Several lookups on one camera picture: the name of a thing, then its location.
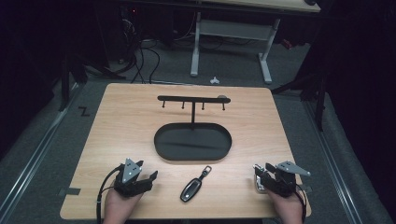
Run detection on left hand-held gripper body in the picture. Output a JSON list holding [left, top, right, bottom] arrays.
[[113, 158, 154, 198]]

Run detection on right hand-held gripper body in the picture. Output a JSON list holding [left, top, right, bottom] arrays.
[[261, 160, 312, 199]]

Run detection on black car key fob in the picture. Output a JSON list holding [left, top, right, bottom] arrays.
[[179, 164, 213, 203]]

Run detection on black key rack with tray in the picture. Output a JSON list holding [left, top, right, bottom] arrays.
[[153, 94, 233, 162]]

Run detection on person's right hand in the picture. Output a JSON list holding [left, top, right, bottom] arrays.
[[266, 187, 304, 224]]

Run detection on person's left hand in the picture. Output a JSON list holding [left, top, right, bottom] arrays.
[[103, 187, 145, 224]]

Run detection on black stand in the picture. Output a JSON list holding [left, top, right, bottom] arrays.
[[58, 50, 89, 113], [270, 59, 329, 132]]

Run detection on white-framed desk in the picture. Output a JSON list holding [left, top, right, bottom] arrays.
[[189, 0, 321, 85]]

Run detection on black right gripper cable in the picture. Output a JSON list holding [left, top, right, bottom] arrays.
[[293, 182, 308, 224]]

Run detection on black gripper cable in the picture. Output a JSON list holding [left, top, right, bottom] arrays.
[[95, 163, 125, 224], [293, 182, 308, 224]]

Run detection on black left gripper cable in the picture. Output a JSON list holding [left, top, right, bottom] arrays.
[[95, 163, 125, 224]]

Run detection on metal floor rail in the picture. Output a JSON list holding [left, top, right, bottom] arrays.
[[303, 99, 364, 224], [0, 83, 79, 218]]

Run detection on black floor cables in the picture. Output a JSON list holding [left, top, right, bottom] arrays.
[[118, 8, 162, 84]]

